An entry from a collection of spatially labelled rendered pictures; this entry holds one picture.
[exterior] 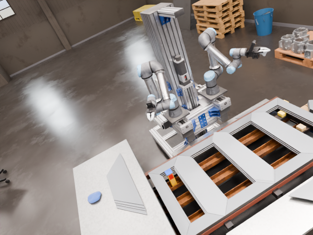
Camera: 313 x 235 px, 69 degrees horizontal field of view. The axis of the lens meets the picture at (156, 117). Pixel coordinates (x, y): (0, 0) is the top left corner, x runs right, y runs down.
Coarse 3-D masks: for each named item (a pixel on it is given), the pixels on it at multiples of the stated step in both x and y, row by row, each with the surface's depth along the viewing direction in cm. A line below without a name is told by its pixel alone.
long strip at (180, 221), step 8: (152, 176) 213; (160, 176) 210; (160, 184) 203; (160, 192) 197; (168, 192) 194; (168, 200) 188; (168, 208) 182; (176, 208) 180; (176, 216) 175; (184, 216) 173; (176, 224) 170; (184, 224) 168; (184, 232) 163
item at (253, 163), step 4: (256, 156) 193; (252, 160) 191; (256, 160) 190; (260, 160) 188; (244, 164) 191; (248, 164) 189; (252, 164) 188; (256, 164) 187; (244, 168) 188; (248, 168) 186; (252, 168) 185
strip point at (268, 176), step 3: (267, 171) 179; (270, 171) 178; (264, 174) 178; (267, 174) 177; (270, 174) 176; (258, 177) 178; (261, 177) 177; (264, 177) 176; (267, 177) 175; (270, 177) 174; (267, 180) 173; (270, 180) 172
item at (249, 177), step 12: (276, 108) 232; (264, 132) 213; (192, 156) 218; (228, 156) 203; (240, 168) 190; (300, 168) 174; (252, 180) 178; (264, 180) 174; (192, 192) 187; (264, 192) 170
